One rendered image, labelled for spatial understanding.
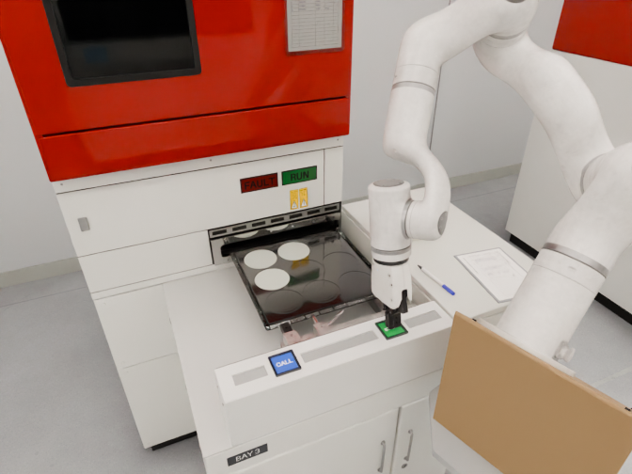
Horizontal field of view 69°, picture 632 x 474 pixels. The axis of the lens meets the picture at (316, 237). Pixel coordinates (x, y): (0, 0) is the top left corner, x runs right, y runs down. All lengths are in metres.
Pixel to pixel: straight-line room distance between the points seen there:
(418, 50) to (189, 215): 0.79
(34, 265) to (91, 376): 0.98
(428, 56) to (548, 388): 0.65
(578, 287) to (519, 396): 0.22
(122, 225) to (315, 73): 0.68
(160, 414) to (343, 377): 1.01
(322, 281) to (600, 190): 0.73
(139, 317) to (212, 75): 0.79
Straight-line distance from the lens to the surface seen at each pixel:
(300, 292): 1.27
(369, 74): 3.20
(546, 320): 0.93
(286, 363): 1.00
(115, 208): 1.37
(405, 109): 0.96
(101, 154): 1.25
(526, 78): 1.02
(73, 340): 2.71
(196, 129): 1.25
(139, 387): 1.79
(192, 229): 1.42
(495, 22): 0.98
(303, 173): 1.44
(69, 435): 2.30
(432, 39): 1.02
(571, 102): 1.00
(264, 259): 1.41
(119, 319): 1.58
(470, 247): 1.40
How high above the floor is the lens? 1.71
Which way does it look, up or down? 32 degrees down
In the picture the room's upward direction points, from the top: straight up
